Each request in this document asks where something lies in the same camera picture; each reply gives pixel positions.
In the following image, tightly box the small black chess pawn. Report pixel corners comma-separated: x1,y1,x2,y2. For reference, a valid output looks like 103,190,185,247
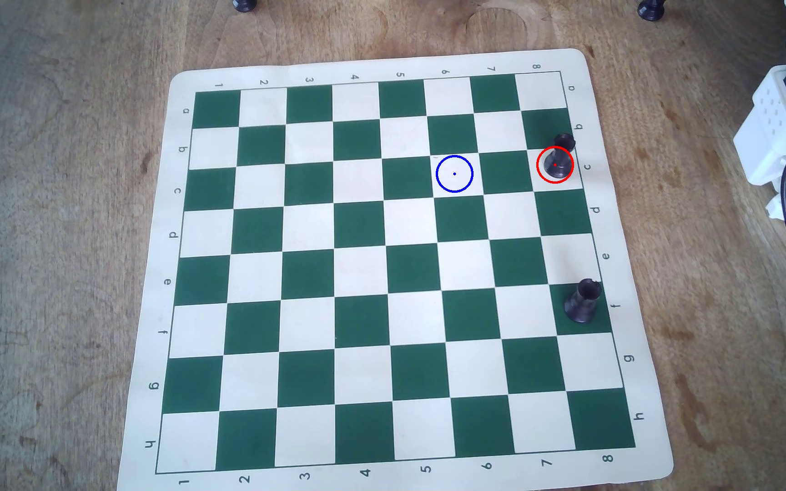
541,134,577,183

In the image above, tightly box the green and cream chess mat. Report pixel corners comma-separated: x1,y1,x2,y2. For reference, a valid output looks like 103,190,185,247
116,48,675,491

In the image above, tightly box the black chess rook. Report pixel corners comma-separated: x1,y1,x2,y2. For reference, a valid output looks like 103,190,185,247
563,277,603,325

